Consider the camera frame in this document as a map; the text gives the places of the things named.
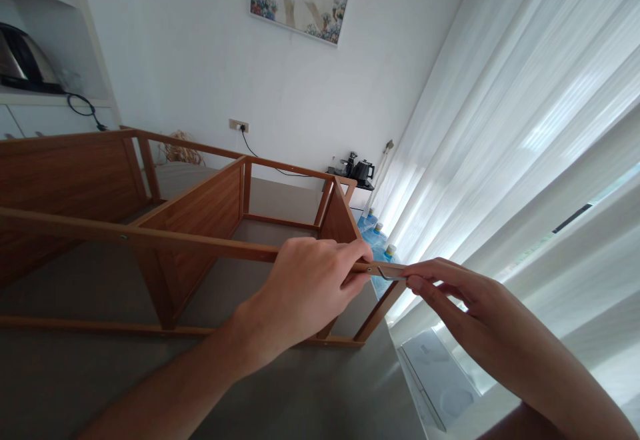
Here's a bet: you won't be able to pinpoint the person's left hand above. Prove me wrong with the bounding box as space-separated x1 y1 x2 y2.
233 236 375 367

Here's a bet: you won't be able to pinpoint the person's right hand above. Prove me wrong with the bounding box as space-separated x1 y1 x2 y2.
399 257 507 351

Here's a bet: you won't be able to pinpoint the person's right fingers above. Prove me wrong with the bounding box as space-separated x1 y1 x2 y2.
433 282 475 311

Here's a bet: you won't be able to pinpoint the person's left thumb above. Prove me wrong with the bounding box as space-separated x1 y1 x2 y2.
339 259 375 293

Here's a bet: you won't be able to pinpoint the person's left index finger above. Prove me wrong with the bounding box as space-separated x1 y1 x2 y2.
319 238 374 264

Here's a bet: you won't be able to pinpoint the person's right index finger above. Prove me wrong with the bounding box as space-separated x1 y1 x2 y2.
399 257 483 285

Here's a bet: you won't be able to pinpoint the person's left fingers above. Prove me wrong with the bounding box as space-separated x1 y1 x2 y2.
277 236 326 262

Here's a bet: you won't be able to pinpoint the person's right thumb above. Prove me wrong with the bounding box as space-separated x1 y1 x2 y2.
405 275 459 321

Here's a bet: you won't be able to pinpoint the brown wooden shelf frame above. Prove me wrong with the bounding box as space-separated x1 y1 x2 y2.
0 126 407 349

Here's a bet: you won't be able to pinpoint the black tea table with kettle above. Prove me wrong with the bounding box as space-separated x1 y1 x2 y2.
323 151 377 212

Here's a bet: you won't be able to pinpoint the white foam packaging tray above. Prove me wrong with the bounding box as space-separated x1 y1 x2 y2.
397 326 497 434

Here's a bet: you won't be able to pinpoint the bundle of straw strands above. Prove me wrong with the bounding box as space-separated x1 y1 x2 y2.
157 129 206 167

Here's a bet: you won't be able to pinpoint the white sheer curtain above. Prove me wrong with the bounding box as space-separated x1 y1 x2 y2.
369 0 640 413

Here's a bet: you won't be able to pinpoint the steel electric kettle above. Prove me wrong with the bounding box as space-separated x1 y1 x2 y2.
0 22 67 95

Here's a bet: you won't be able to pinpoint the thin black wall cable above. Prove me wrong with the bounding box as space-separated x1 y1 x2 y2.
239 127 327 179

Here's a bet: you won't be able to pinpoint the black kettle power cable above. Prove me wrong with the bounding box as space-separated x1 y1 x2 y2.
65 91 109 133

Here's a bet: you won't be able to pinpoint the white wall shelf cabinet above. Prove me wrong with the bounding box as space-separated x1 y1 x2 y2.
0 0 122 141

